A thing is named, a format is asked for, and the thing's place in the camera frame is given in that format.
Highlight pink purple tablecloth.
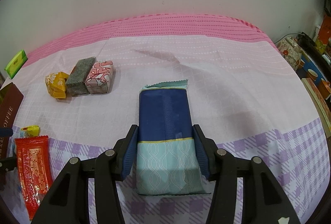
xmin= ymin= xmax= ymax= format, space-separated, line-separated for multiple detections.
xmin=13 ymin=14 xmax=330 ymax=223

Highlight brown toffee tin box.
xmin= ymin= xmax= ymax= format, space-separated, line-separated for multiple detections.
xmin=1 ymin=82 xmax=24 ymax=158

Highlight yellow wrapped candy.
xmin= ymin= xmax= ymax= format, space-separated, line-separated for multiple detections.
xmin=45 ymin=72 xmax=69 ymax=99

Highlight dark green wrapped bar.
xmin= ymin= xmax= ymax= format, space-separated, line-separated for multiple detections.
xmin=66 ymin=56 xmax=96 ymax=96

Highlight pink white wrapped cake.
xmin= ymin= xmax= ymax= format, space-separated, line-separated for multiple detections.
xmin=85 ymin=60 xmax=114 ymax=94

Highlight yellow-ended clear wrapped candy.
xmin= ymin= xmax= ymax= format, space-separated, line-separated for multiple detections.
xmin=20 ymin=125 xmax=40 ymax=138

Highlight red snack packet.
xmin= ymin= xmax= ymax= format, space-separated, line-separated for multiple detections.
xmin=15 ymin=135 xmax=53 ymax=220

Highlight cluttered side shelf items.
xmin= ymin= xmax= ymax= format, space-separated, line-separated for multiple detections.
xmin=297 ymin=0 xmax=330 ymax=123

